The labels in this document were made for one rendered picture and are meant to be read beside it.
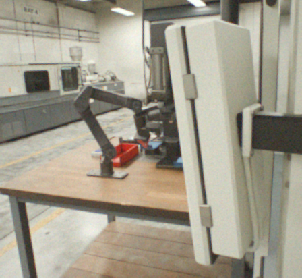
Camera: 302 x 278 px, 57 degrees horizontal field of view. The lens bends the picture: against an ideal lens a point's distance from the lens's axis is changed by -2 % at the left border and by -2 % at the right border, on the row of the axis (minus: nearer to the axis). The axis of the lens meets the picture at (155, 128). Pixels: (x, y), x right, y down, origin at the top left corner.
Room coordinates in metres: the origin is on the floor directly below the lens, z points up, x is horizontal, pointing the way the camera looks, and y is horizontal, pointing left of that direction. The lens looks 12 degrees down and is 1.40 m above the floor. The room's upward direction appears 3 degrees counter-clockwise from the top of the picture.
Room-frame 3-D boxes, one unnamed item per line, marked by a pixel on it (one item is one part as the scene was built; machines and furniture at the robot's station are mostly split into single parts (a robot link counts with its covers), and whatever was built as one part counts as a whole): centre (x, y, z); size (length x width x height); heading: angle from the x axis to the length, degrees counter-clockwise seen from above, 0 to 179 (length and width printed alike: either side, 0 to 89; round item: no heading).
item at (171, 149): (1.62, -0.04, 0.94); 0.20 x 0.10 x 0.07; 71
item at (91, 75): (9.53, 2.09, 1.60); 2.54 x 0.84 x 1.26; 157
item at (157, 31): (1.74, -0.08, 1.44); 0.17 x 0.13 x 0.42; 161
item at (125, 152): (1.53, 0.21, 0.93); 0.25 x 0.12 x 0.06; 161
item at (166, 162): (1.41, -0.10, 0.91); 0.17 x 0.16 x 0.02; 71
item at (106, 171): (1.29, 0.24, 0.94); 0.20 x 0.07 x 0.08; 71
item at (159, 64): (1.62, -0.03, 1.37); 0.11 x 0.09 x 0.30; 71
